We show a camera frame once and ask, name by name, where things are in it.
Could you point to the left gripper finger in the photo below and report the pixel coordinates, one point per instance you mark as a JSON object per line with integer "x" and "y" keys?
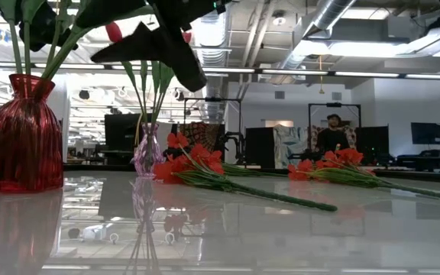
{"x": 183, "y": 65}
{"x": 136, "y": 47}

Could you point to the red glass vase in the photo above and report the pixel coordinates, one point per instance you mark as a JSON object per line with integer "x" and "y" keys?
{"x": 19, "y": 145}

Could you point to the purple glass vase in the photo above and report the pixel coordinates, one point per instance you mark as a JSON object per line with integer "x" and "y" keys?
{"x": 148, "y": 153}

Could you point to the black round ceiling lamp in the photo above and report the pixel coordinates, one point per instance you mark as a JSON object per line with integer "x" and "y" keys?
{"x": 84, "y": 94}

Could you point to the patterned mandala tapestry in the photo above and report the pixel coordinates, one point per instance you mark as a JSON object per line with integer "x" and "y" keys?
{"x": 204, "y": 131}

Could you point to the black partition panel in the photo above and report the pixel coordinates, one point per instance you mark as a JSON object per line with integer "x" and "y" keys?
{"x": 373, "y": 135}
{"x": 260, "y": 147}

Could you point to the white blue cloth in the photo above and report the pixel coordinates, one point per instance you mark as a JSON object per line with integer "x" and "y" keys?
{"x": 290, "y": 143}

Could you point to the person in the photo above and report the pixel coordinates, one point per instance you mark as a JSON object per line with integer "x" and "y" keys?
{"x": 332, "y": 137}

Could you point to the black desk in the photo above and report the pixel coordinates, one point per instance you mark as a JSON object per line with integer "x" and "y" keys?
{"x": 422, "y": 158}

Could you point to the silver ventilation duct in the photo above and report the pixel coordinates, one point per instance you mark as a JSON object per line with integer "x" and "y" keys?
{"x": 319, "y": 15}
{"x": 210, "y": 38}

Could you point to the black rig frame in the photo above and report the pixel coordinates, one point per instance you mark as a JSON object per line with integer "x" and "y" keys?
{"x": 334, "y": 104}
{"x": 212, "y": 99}

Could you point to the dark wall monitor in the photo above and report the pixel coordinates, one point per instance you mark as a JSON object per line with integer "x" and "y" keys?
{"x": 426, "y": 133}

